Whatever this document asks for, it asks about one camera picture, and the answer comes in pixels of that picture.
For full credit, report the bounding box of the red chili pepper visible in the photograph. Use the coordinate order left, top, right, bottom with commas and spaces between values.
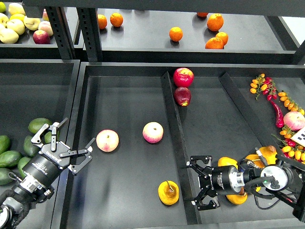
270, 101, 284, 128

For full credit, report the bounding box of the green avocado middle left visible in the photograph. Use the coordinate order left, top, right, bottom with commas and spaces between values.
0, 150, 23, 168

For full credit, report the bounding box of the pale yellow apple right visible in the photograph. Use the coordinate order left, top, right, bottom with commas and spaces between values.
23, 16, 41, 31

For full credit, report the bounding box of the black tray divider right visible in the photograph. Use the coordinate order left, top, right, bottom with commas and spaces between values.
218, 72, 305, 191

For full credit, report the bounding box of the white marker tag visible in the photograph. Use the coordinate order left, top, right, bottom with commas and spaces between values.
291, 127, 305, 146

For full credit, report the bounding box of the red apple on shelf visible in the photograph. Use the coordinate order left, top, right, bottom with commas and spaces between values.
33, 30, 51, 44

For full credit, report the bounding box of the cherry tomato bunch lower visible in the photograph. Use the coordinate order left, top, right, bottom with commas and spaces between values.
272, 125, 305, 164

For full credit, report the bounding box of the pale yellow apple middle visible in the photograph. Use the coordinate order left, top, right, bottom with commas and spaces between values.
6, 19, 25, 35

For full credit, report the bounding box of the green avocado lower left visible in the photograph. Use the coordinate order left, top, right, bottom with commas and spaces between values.
0, 167, 16, 186

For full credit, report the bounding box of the black shelf upright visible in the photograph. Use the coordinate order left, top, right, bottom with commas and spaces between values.
76, 8, 103, 62
45, 6, 76, 60

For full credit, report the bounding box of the black left back shelf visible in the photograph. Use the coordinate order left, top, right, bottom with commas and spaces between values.
0, 7, 85, 60

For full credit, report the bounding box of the black shelf upright left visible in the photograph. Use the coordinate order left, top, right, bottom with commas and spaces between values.
45, 6, 76, 60

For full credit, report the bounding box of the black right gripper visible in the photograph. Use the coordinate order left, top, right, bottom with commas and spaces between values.
186, 156, 233, 210

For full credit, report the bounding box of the pink apple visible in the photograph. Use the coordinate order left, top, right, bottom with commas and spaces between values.
96, 129, 119, 152
142, 122, 163, 144

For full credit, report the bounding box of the pink apple left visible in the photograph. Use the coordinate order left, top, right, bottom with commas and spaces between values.
96, 129, 119, 152

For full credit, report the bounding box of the yellow pear with brown spot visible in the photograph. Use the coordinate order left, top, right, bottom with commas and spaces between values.
245, 154, 265, 168

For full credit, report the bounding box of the light green avocado back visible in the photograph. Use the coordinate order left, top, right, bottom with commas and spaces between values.
28, 117, 52, 134

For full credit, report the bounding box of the light green avocado right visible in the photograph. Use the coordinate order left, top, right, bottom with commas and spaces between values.
44, 131, 60, 144

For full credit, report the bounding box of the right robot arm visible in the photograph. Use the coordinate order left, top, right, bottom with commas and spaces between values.
186, 148, 305, 222

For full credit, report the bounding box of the pale yellow apple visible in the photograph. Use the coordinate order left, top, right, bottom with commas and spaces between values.
23, 16, 41, 31
6, 19, 25, 35
0, 28, 19, 44

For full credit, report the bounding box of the dark green avocado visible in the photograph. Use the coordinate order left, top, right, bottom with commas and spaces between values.
23, 135, 40, 157

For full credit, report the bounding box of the light green avocado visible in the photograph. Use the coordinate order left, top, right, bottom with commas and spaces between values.
28, 117, 52, 134
44, 131, 60, 144

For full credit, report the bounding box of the cherry tomato bunch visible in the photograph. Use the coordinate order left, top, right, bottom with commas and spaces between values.
250, 73, 277, 101
272, 125, 305, 164

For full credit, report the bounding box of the pink apple right edge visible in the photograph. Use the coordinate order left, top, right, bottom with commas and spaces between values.
284, 112, 305, 131

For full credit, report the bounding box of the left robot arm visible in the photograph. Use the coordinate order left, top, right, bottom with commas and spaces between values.
0, 119, 95, 229

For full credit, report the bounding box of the black tray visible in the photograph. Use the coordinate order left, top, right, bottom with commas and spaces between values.
0, 59, 81, 229
51, 63, 305, 229

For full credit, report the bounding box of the green avocado front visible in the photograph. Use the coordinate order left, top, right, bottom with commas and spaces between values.
17, 156, 31, 178

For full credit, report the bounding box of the dark red apple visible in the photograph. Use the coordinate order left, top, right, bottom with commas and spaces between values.
173, 87, 191, 106

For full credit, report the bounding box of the green avocado left edge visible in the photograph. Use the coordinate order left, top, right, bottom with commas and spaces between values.
0, 135, 11, 154

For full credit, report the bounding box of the black shelf upright right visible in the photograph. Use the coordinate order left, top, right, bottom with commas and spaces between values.
76, 8, 103, 62

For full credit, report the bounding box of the pale pink peach shelf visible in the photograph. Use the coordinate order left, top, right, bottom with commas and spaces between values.
38, 21, 53, 37

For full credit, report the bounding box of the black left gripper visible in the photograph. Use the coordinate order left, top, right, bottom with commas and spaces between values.
21, 117, 96, 187

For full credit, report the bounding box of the black tray divider left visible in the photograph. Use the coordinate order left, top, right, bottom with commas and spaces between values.
161, 72, 202, 225

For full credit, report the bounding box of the black centre tray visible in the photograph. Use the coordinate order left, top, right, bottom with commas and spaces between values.
51, 63, 305, 229

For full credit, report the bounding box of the black left tray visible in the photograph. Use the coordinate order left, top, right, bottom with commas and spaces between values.
0, 59, 81, 229

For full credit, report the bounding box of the pink peach behind upright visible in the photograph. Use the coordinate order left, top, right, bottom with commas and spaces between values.
42, 9, 49, 21

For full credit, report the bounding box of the pink apple centre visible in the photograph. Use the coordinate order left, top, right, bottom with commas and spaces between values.
142, 122, 163, 144

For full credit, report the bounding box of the cherry tomato bunch upper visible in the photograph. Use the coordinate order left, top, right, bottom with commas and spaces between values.
250, 73, 277, 101

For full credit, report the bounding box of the pale yellow apple front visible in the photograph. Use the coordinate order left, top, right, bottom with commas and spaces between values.
0, 28, 19, 44

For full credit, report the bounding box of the black tray divider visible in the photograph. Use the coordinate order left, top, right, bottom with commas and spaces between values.
161, 72, 202, 225
218, 72, 305, 191

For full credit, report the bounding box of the bright red apple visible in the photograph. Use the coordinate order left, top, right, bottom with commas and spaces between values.
173, 67, 194, 88

